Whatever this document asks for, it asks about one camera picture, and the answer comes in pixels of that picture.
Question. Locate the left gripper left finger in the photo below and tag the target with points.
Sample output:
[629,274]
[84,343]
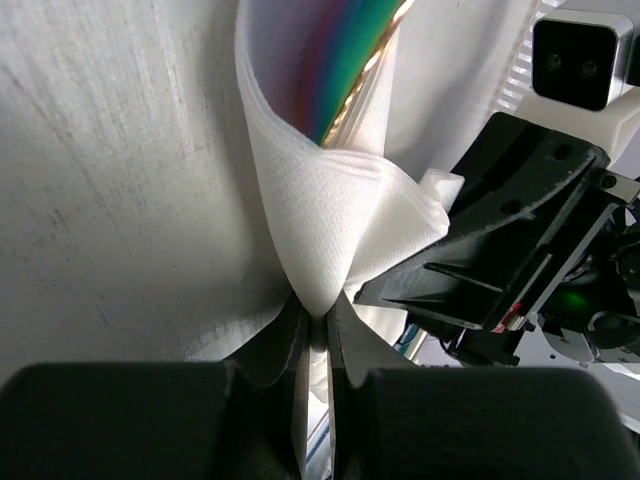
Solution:
[244,417]

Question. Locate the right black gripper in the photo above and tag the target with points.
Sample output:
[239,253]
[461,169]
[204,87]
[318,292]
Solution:
[522,182]

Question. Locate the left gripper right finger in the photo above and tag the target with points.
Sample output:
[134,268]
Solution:
[392,419]

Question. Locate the white paper napkin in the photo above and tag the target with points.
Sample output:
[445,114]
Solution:
[338,217]

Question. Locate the iridescent gold spoon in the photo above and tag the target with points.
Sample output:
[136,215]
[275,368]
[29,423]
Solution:
[343,50]

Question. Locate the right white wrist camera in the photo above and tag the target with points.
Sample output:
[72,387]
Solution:
[576,69]

